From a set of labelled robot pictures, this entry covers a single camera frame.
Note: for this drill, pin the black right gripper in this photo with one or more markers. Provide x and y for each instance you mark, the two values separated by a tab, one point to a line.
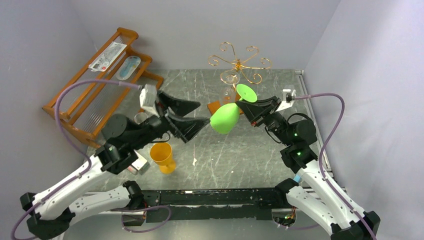
265	112

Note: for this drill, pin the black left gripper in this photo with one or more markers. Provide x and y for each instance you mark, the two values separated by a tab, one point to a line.
186	128

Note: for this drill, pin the green plastic wine glass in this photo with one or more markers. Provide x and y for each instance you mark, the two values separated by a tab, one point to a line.
226	116

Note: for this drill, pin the clear wine glass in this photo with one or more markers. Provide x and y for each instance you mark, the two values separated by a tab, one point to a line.
230	78

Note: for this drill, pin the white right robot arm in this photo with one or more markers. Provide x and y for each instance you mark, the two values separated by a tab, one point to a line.
338	214

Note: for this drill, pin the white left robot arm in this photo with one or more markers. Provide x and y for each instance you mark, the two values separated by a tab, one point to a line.
52	211

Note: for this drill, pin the orange plastic wine glass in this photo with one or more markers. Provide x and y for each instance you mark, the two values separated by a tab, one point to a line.
162	154

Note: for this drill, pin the orange wooden shelf rack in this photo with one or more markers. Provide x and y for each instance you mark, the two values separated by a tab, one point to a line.
86	109

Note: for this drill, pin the clear glass tumbler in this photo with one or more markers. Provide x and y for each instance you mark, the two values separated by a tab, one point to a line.
140	117

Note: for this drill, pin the small printed cardboard box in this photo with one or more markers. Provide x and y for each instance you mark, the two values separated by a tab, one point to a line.
139	165

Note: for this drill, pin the blue white blister pack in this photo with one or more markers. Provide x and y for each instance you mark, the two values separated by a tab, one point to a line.
128	67

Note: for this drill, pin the light blue tape piece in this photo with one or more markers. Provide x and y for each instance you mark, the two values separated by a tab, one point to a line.
297	178

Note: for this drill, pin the white printed package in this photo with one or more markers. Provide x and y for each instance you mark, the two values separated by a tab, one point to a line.
107	57

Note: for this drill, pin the gold wire wine glass rack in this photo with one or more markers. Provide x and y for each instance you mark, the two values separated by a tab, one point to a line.
238	65

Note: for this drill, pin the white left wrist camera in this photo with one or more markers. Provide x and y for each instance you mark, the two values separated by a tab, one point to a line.
147	99

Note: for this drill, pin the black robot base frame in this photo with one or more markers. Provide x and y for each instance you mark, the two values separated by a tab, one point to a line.
204	204

